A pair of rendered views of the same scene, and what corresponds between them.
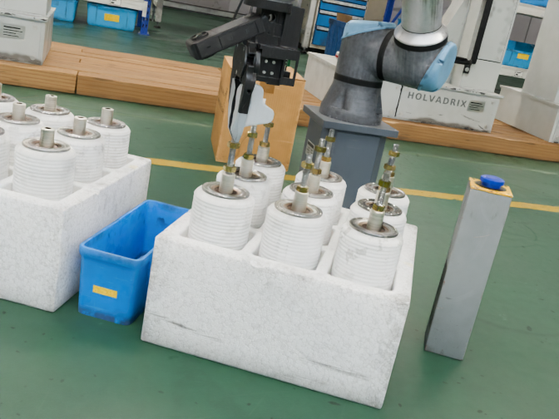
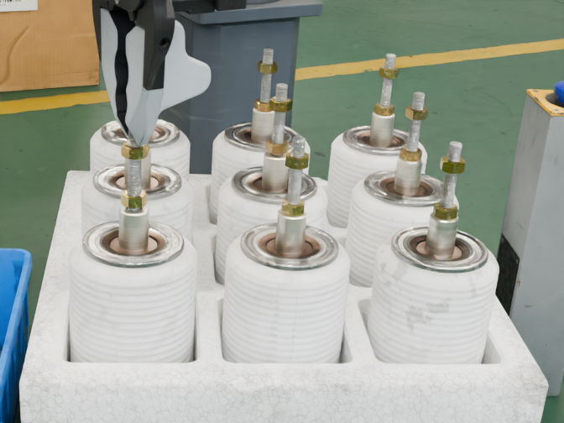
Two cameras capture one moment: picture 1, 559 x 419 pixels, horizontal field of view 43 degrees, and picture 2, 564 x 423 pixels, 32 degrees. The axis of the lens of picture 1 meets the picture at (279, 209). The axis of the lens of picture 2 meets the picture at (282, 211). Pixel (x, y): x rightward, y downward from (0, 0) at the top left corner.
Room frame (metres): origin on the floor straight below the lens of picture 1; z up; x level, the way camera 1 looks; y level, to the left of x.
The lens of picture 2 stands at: (0.38, 0.18, 0.59)
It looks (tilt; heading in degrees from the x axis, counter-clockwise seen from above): 25 degrees down; 343
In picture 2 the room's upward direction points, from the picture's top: 5 degrees clockwise
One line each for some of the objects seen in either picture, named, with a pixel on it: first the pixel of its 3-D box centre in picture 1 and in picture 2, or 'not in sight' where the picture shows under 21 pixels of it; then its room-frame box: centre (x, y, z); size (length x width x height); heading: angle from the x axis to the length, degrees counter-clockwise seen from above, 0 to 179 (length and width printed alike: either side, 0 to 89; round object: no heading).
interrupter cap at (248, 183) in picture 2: (311, 190); (274, 185); (1.15, -0.05, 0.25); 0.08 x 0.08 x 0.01
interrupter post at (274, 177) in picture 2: (313, 184); (275, 171); (1.15, -0.05, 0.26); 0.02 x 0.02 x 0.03
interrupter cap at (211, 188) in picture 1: (225, 191); (133, 243); (1.05, 0.09, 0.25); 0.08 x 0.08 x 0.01
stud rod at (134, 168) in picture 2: (231, 157); (134, 176); (1.05, 0.09, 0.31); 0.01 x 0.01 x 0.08
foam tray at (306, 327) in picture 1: (293, 277); (262, 342); (1.15, -0.05, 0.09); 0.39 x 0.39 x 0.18; 81
